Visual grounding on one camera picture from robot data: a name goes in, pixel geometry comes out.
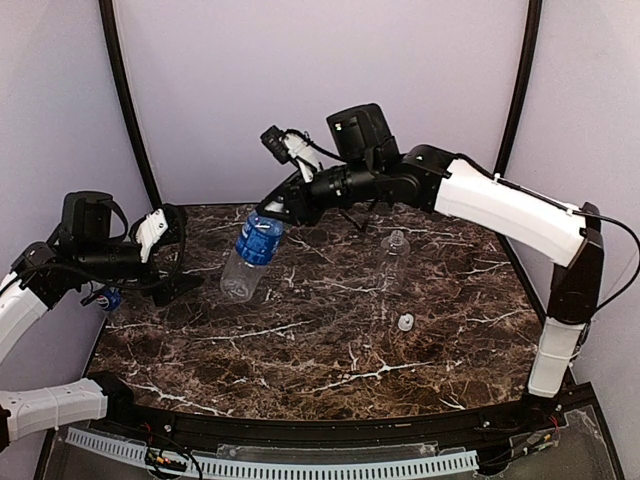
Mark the blue label water bottle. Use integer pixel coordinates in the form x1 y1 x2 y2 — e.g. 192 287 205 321
220 211 285 303

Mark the clear plastic bottle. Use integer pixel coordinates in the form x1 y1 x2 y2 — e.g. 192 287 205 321
376 230 410 293

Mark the white pump bottle cap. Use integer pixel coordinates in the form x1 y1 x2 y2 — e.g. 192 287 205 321
397 313 415 332

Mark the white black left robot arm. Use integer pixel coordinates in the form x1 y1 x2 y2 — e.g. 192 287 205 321
1 191 203 448

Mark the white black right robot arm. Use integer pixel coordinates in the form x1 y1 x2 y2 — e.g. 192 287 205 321
257 103 604 398

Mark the pepsi label bottle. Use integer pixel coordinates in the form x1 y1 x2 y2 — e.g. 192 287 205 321
80 287 122 316

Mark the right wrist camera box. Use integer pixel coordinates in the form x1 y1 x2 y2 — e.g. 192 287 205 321
260 125 289 165

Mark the black left corner post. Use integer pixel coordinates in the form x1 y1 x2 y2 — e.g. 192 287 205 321
98 0 162 207

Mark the black corner post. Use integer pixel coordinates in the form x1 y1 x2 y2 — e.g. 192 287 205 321
494 0 543 176
98 0 162 207

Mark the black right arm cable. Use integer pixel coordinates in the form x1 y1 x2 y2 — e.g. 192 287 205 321
452 153 640 309

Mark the black right corner post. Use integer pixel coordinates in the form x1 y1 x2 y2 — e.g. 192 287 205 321
494 0 543 176

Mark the grey slotted cable duct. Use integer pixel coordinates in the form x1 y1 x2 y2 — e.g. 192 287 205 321
66 427 478 480

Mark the black front table rail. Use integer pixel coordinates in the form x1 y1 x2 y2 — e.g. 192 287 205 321
89 372 576 464

